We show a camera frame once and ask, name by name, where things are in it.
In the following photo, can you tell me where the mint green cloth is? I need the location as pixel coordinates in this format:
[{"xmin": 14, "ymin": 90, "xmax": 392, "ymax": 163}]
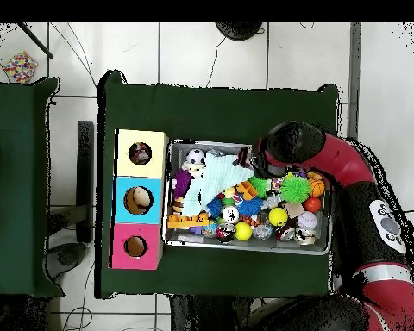
[{"xmin": 180, "ymin": 152, "xmax": 255, "ymax": 217}]

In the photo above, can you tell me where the colourful patterned cloth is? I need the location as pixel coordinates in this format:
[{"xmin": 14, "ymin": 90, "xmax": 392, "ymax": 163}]
[
  {"xmin": 2, "ymin": 50, "xmax": 39, "ymax": 84},
  {"xmin": 129, "ymin": 141, "xmax": 153, "ymax": 166}
]

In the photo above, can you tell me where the silver mesh bin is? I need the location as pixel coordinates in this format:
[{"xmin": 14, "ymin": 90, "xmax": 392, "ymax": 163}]
[{"xmin": 161, "ymin": 138, "xmax": 334, "ymax": 257}]

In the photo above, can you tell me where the wooden box with three holes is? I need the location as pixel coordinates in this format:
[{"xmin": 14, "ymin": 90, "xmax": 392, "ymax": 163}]
[{"xmin": 108, "ymin": 128, "xmax": 170, "ymax": 271}]

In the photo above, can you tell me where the green spiky ball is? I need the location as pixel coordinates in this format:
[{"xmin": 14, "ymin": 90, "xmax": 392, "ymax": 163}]
[{"xmin": 248, "ymin": 175, "xmax": 272, "ymax": 198}]

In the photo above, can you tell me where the small soccer ball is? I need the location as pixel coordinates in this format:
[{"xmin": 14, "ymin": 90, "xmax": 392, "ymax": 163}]
[{"xmin": 185, "ymin": 148, "xmax": 207, "ymax": 166}]

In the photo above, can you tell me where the blue spiky ball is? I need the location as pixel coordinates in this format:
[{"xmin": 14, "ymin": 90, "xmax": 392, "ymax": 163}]
[{"xmin": 236, "ymin": 196, "xmax": 264, "ymax": 217}]

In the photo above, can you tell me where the green spiky toy with eyes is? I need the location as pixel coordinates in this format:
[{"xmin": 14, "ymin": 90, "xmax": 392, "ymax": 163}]
[{"xmin": 279, "ymin": 173, "xmax": 312, "ymax": 204}]

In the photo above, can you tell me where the yellow ball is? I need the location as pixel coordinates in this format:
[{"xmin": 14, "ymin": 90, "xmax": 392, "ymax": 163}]
[
  {"xmin": 267, "ymin": 207, "xmax": 289, "ymax": 228},
  {"xmin": 234, "ymin": 221, "xmax": 254, "ymax": 241}
]

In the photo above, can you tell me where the purple spiky toy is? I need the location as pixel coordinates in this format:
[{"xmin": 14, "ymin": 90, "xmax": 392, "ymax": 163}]
[{"xmin": 172, "ymin": 169, "xmax": 194, "ymax": 200}]

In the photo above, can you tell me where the black round object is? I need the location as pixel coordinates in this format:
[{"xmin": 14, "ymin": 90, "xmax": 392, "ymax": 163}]
[{"xmin": 214, "ymin": 22, "xmax": 265, "ymax": 41}]

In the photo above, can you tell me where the grey rounded object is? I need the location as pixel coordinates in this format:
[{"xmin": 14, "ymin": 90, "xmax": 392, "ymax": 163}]
[{"xmin": 42, "ymin": 241, "xmax": 88, "ymax": 281}]

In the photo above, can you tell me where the black rod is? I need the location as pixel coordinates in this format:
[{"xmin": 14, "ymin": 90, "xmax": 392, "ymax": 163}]
[{"xmin": 16, "ymin": 22, "xmax": 54, "ymax": 59}]

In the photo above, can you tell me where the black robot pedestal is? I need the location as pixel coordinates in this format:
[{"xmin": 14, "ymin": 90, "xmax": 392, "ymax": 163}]
[{"xmin": 170, "ymin": 294, "xmax": 249, "ymax": 331}]

